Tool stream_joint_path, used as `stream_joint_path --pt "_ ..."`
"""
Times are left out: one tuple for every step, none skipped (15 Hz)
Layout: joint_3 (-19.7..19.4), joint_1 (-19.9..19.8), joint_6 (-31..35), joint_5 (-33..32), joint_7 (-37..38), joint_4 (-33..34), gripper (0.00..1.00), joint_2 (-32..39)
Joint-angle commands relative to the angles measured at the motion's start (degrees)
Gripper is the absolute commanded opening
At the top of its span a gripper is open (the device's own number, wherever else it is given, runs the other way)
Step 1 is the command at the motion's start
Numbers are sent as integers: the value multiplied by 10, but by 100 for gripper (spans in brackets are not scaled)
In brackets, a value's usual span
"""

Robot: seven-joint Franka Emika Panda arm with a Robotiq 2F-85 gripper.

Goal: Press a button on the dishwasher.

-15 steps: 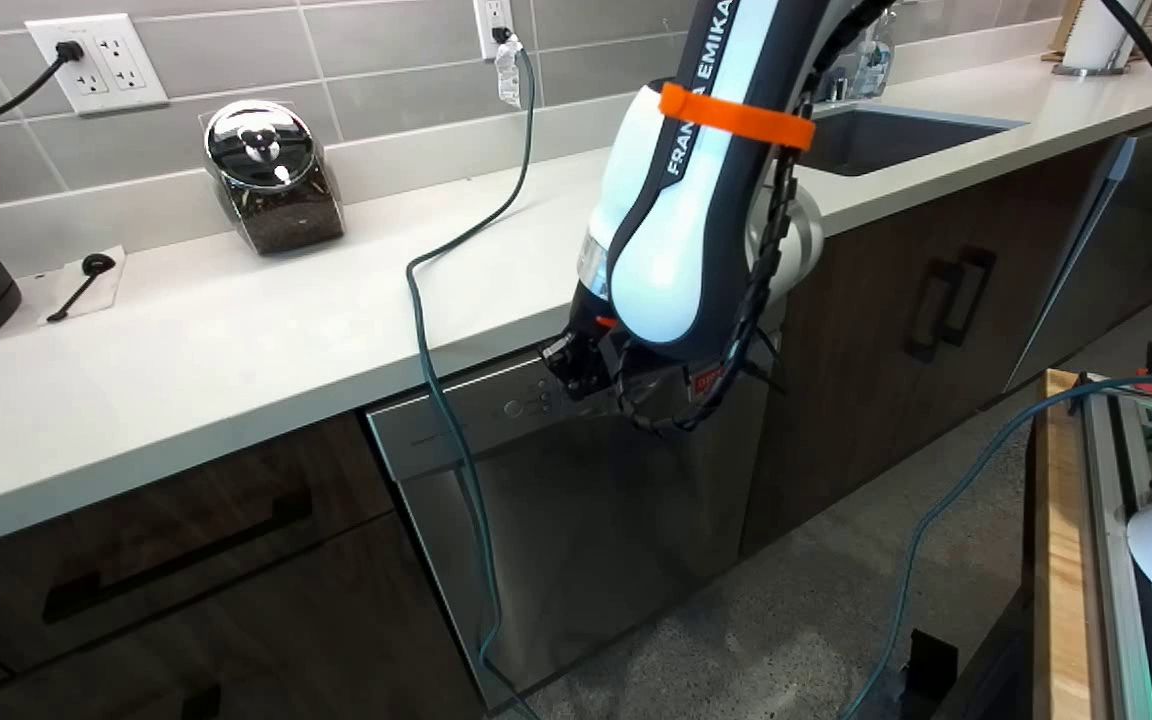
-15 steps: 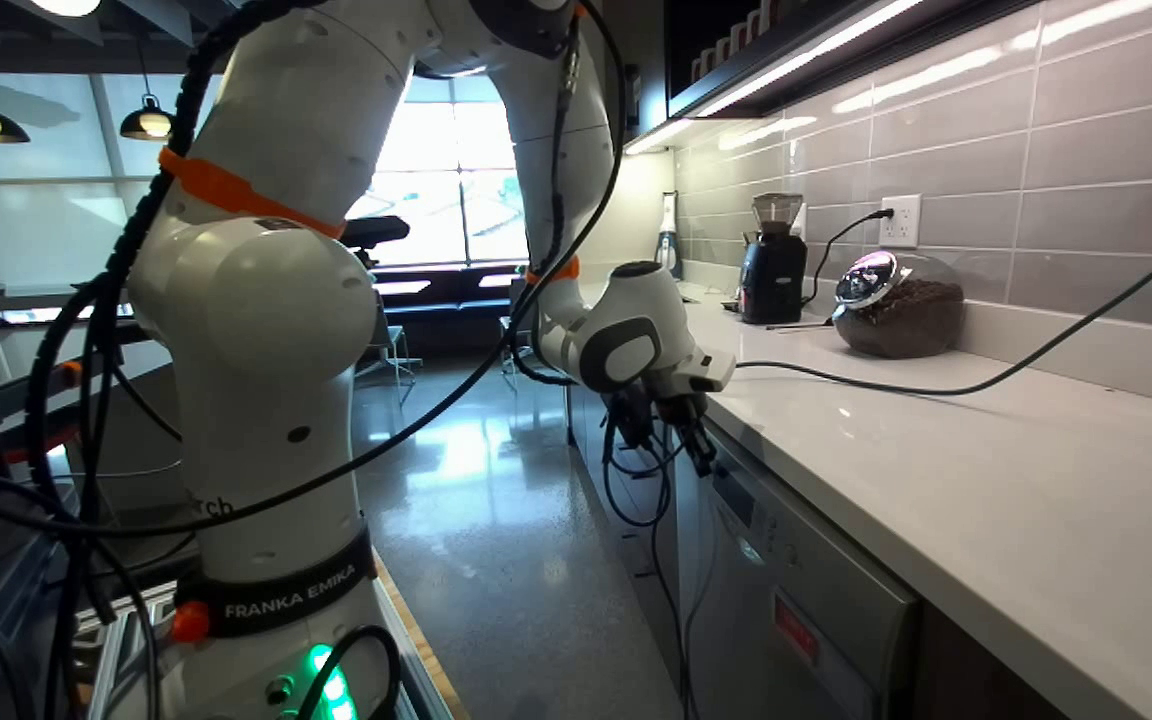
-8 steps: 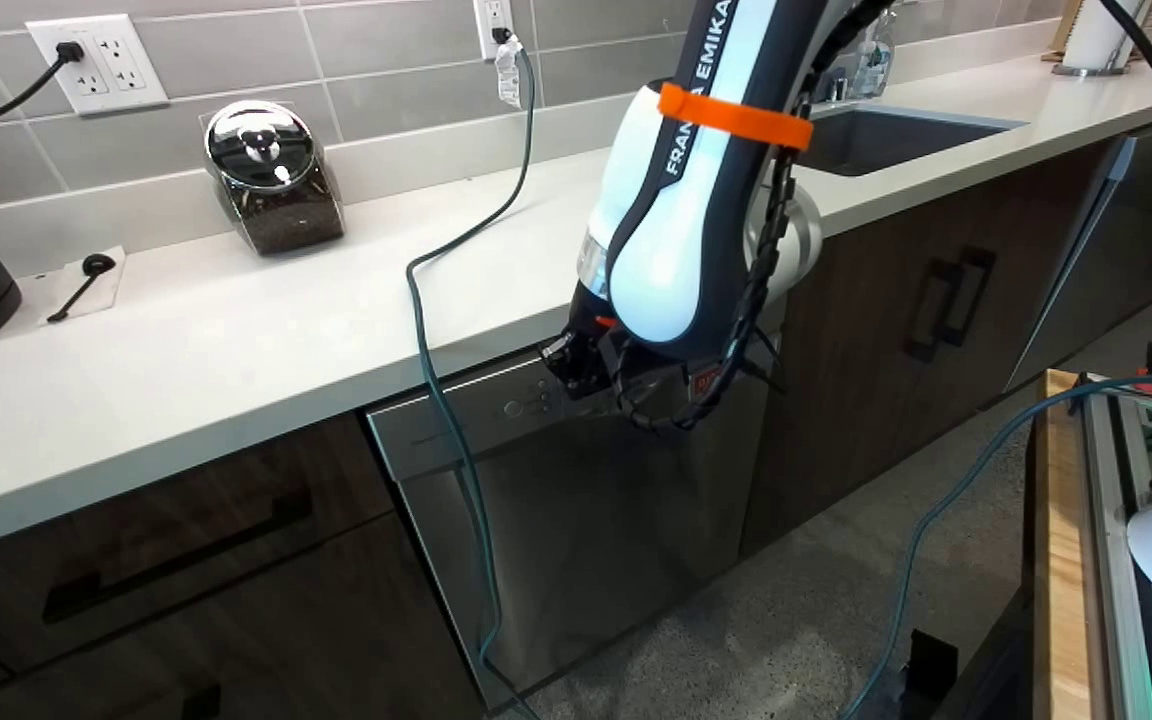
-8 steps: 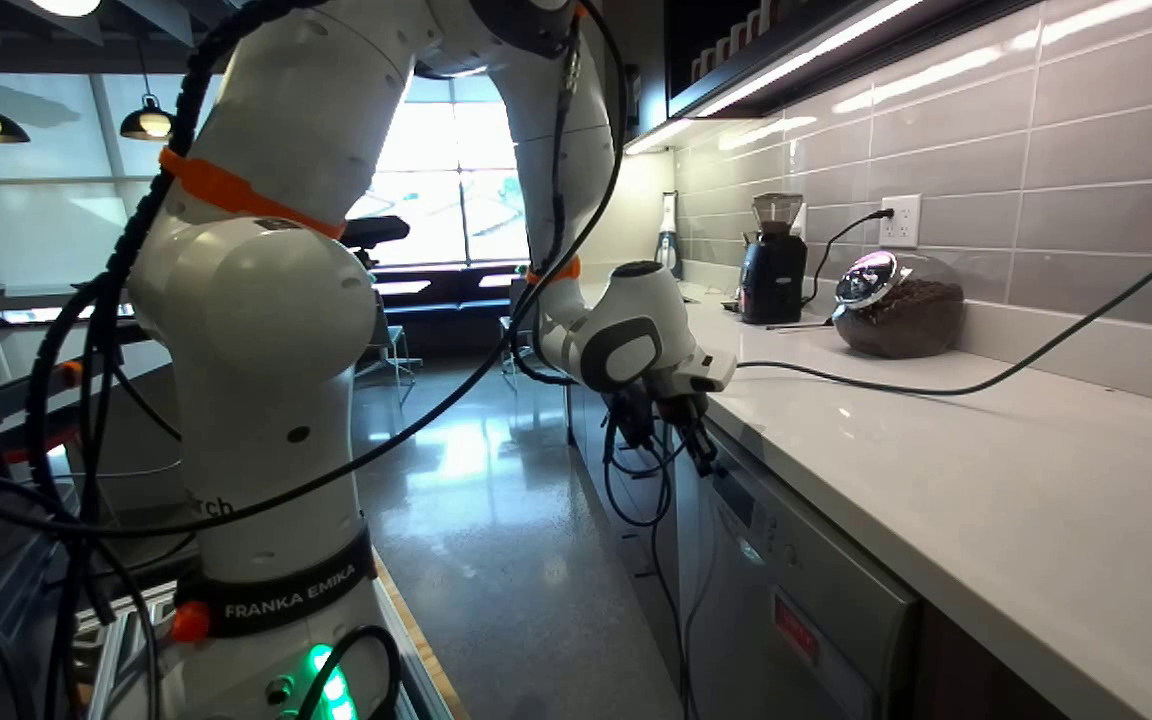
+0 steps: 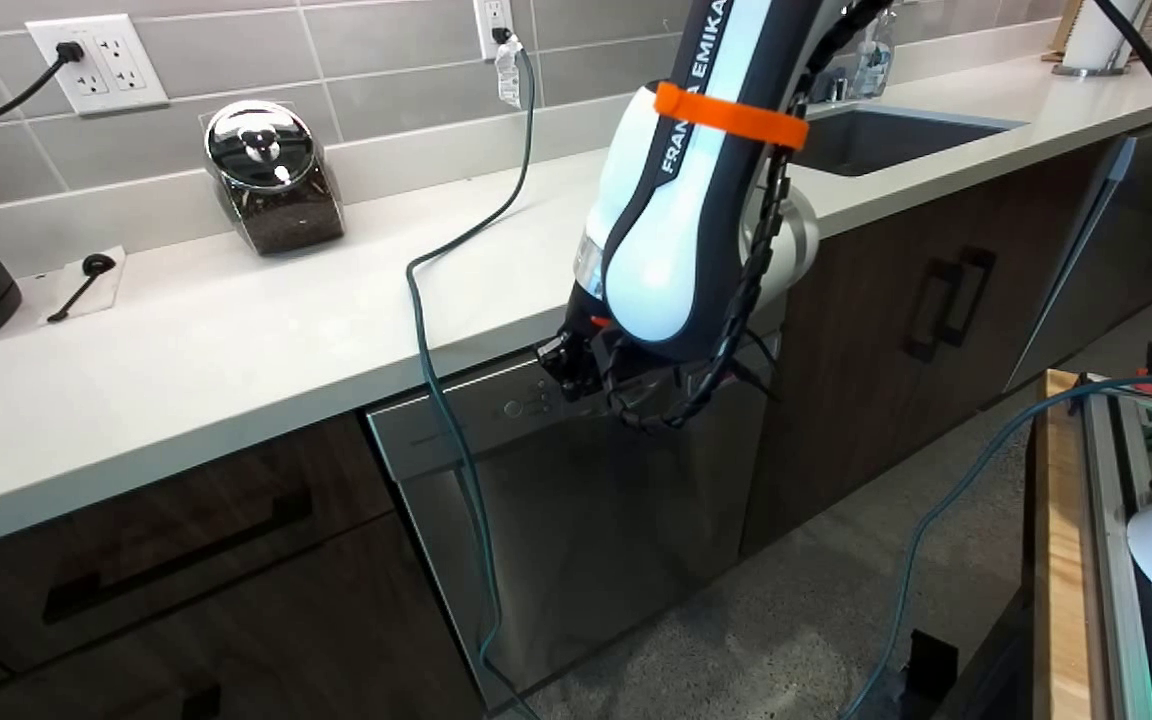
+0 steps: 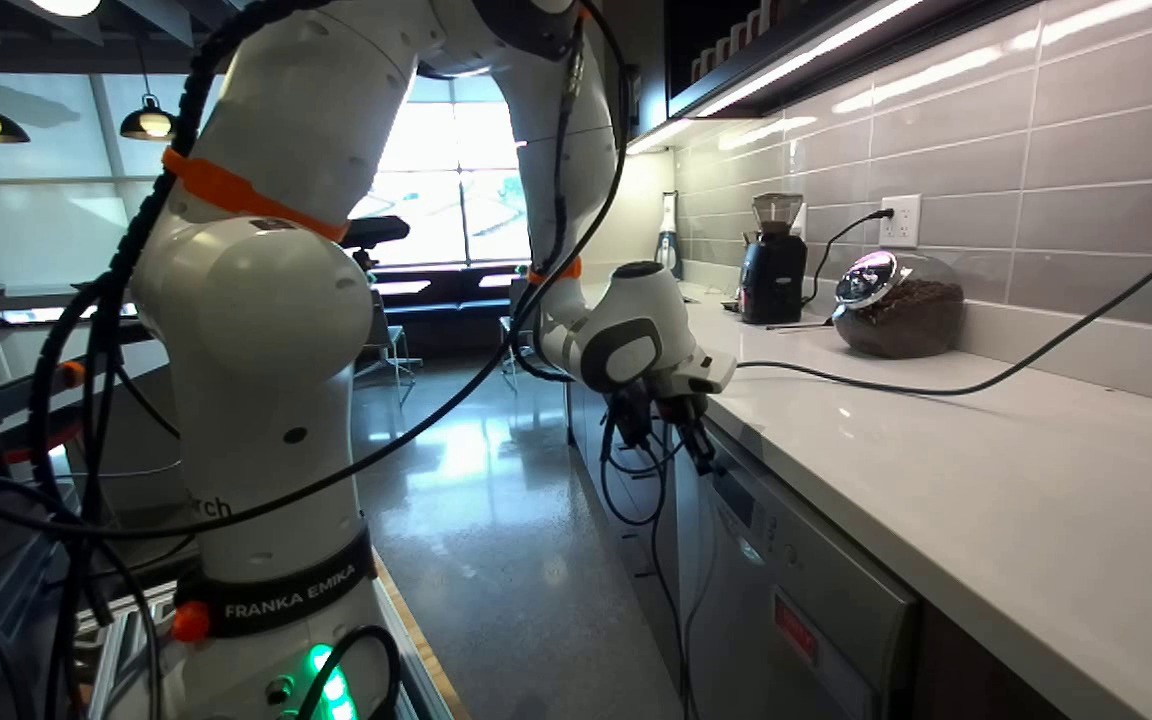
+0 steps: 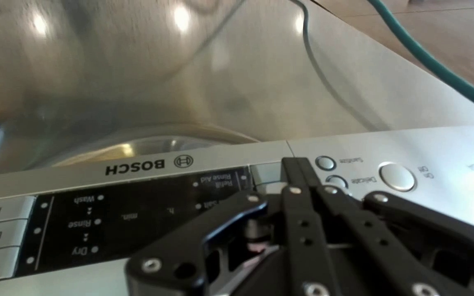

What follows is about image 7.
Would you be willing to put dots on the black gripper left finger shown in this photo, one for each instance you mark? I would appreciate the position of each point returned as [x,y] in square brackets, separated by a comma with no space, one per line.
[193,236]

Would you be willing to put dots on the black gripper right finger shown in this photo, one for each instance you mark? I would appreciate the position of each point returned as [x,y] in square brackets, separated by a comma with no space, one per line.
[411,241]

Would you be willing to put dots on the stainless steel Bosch dishwasher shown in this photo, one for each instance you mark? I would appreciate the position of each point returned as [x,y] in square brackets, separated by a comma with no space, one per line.
[193,83]

